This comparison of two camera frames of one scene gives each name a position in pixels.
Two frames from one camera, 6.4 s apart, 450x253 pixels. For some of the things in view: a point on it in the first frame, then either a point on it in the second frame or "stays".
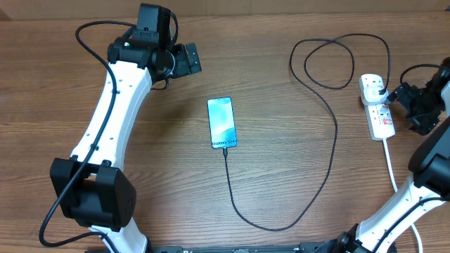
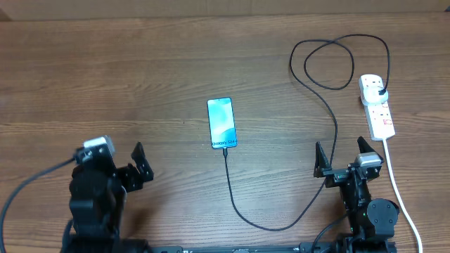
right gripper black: [406, 95] to [334, 175]
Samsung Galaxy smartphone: [221, 122] stays
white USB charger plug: [371, 96] stays
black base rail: [344, 247] stays
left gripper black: [183, 67] to [140, 160]
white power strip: [379, 117] stays
